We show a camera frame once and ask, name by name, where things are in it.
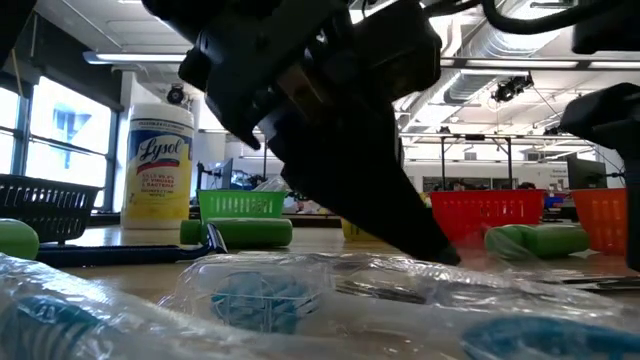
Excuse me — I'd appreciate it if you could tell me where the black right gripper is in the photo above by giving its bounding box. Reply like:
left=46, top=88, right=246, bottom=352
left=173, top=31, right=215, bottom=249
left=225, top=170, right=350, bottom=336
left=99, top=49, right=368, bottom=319
left=559, top=82, right=640, bottom=274

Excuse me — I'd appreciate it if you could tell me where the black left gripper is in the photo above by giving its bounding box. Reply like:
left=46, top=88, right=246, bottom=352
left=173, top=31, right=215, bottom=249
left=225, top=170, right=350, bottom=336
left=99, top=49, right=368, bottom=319
left=142, top=0, right=461, bottom=266

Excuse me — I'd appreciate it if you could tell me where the green travel bottle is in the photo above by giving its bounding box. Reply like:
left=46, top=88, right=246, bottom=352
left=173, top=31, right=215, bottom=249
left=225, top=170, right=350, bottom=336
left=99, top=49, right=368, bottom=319
left=0, top=218, right=40, bottom=262
left=178, top=217, right=295, bottom=250
left=483, top=223, right=591, bottom=261

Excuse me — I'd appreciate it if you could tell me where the dark blue disposable razor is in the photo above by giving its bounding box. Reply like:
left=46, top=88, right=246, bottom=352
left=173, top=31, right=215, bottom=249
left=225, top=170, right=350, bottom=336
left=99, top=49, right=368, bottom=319
left=35, top=222, right=230, bottom=268

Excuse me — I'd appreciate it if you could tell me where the orange plastic basket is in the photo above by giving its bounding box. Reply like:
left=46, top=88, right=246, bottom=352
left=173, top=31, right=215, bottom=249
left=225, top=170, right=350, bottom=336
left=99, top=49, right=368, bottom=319
left=571, top=187, right=629, bottom=256

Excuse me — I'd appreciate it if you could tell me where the yellow plastic basket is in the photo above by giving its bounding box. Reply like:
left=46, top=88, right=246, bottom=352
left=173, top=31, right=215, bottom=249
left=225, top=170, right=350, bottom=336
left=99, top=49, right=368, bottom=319
left=340, top=192, right=431, bottom=242

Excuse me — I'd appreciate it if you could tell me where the dark background monitor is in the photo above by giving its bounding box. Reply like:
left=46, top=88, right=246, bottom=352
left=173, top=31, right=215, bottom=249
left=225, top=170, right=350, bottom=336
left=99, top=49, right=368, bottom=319
left=567, top=157, right=609, bottom=190

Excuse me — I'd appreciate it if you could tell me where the red plastic basket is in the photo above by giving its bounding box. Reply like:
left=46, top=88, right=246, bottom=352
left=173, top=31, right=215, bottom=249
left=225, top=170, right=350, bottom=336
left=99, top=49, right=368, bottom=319
left=429, top=188, right=547, bottom=246

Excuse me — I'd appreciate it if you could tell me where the green plastic basket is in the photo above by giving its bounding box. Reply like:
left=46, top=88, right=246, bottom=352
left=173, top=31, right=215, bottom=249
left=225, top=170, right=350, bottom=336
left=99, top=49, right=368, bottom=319
left=197, top=189, right=289, bottom=221

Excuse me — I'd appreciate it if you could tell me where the background computer monitor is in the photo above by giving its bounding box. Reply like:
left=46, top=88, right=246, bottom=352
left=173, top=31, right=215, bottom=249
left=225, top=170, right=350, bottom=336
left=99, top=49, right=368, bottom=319
left=207, top=158, right=235, bottom=191

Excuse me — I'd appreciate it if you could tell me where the yellow white wipes canister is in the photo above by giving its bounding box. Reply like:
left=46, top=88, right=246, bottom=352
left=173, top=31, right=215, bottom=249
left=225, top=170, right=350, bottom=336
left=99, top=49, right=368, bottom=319
left=121, top=103, right=195, bottom=230

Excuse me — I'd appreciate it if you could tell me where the black crossbar with light strips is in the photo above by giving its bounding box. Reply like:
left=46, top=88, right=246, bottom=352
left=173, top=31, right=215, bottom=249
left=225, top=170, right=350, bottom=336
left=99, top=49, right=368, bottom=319
left=82, top=49, right=640, bottom=71

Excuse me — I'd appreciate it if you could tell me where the black plastic basket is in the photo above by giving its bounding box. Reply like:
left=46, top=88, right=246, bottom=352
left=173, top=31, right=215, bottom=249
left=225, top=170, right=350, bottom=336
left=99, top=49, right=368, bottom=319
left=0, top=173, right=101, bottom=246

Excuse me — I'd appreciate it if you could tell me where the black background workstation frame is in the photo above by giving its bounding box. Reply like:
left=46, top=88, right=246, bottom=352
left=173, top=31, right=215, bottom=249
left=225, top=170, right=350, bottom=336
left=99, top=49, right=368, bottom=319
left=399, top=130, right=544, bottom=191

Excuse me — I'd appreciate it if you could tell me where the silver ventilation duct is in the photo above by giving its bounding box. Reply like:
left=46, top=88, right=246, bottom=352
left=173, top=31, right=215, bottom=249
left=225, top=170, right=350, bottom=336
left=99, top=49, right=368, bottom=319
left=439, top=0, right=581, bottom=106

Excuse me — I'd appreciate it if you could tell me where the black ceiling camera cluster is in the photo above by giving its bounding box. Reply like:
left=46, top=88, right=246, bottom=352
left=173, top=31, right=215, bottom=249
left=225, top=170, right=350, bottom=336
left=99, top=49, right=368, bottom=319
left=492, top=73, right=535, bottom=104

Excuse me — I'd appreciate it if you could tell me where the black round ceiling camera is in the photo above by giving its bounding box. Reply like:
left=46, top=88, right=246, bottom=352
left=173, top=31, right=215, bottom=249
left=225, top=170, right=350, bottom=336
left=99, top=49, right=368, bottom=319
left=166, top=83, right=187, bottom=106

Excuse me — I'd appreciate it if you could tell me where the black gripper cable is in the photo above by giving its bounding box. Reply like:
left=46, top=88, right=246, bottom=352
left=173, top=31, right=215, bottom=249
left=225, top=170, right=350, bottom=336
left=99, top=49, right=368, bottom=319
left=479, top=0, right=621, bottom=36

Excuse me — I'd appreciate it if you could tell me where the window with dark frame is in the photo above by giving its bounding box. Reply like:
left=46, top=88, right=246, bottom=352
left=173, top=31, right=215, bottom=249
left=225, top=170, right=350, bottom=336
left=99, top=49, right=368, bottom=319
left=0, top=74, right=124, bottom=214

